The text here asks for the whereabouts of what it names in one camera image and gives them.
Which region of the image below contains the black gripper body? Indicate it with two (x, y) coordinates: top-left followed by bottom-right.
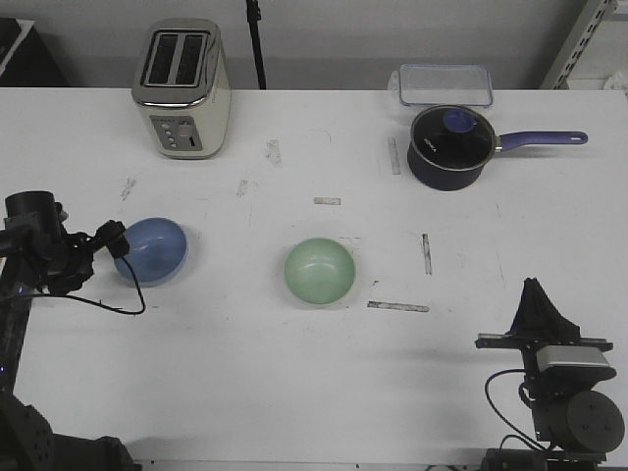
(475, 334), (617, 407)
(1, 190), (94, 296)

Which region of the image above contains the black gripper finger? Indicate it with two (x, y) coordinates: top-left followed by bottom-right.
(509, 278), (542, 336)
(532, 279), (580, 337)

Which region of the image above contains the blue bowl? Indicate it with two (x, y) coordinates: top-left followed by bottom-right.
(114, 217), (188, 287)

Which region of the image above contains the green bowl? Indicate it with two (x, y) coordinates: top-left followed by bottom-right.
(284, 237), (356, 306)

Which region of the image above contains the glass pot lid blue knob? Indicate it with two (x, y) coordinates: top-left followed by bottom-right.
(409, 105), (497, 171)

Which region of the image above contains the cream silver toaster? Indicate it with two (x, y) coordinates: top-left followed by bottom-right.
(131, 18), (232, 160)

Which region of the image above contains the white slotted shelf upright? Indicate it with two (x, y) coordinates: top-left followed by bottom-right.
(540, 0), (615, 89)

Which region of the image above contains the clear plastic food container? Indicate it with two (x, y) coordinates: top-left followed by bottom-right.
(388, 63), (494, 108)

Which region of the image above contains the black tripod pole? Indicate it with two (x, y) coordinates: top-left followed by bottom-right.
(245, 0), (267, 90)

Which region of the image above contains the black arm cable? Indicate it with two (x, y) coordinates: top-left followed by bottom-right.
(28, 254), (146, 316)
(484, 370), (550, 450)

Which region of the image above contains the blue saucepan with handle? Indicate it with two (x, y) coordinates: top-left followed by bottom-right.
(407, 105), (589, 191)

